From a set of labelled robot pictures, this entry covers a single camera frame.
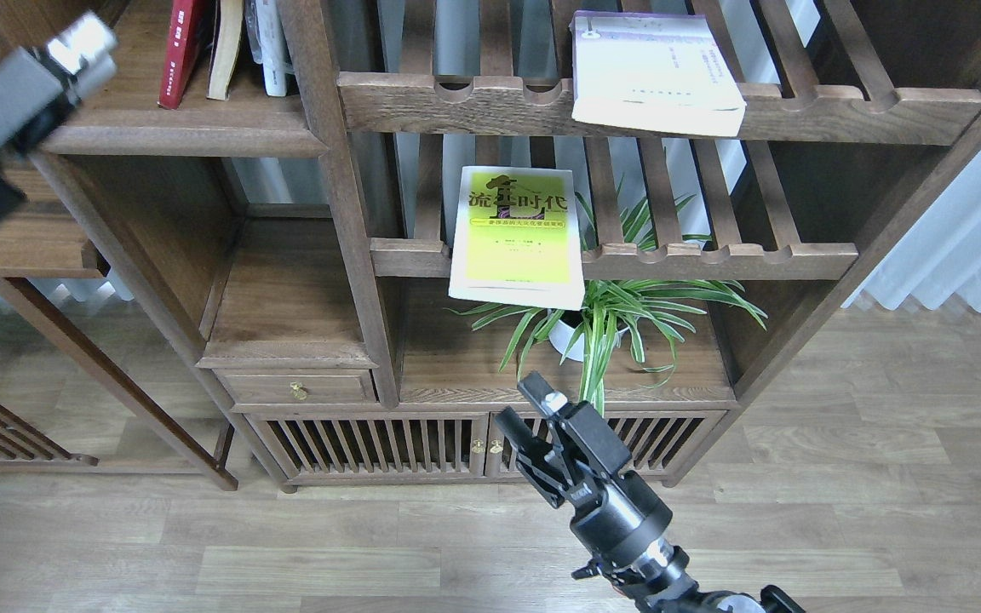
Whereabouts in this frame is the white cover book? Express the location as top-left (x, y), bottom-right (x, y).
top-left (571, 10), bottom-right (746, 137)

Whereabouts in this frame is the green spider plant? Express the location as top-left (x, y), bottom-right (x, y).
top-left (454, 177), bottom-right (771, 467)

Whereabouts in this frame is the brass drawer knob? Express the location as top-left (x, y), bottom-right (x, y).
top-left (290, 381), bottom-right (308, 401)

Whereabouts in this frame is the upright tan book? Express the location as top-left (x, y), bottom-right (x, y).
top-left (206, 0), bottom-right (244, 100)

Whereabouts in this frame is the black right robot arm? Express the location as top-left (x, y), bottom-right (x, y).
top-left (495, 372), bottom-right (800, 612)

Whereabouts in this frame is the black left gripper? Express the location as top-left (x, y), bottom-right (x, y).
top-left (0, 11), bottom-right (118, 222)

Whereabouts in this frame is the white curtain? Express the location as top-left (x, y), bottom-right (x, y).
top-left (844, 151), bottom-right (981, 313)

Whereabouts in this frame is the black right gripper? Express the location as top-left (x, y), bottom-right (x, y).
top-left (495, 371), bottom-right (686, 583)

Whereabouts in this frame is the white plant pot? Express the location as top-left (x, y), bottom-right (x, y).
top-left (548, 309), bottom-right (628, 362)

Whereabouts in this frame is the red cover book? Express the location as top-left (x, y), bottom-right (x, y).
top-left (158, 1), bottom-right (215, 110)

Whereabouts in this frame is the upright white book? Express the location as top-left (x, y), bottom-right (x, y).
top-left (255, 1), bottom-right (293, 97)

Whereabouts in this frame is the yellow green cover book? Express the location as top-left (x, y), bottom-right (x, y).
top-left (448, 164), bottom-right (584, 311)

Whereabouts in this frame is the dark wooden bookshelf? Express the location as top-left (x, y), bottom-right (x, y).
top-left (0, 1), bottom-right (981, 489)

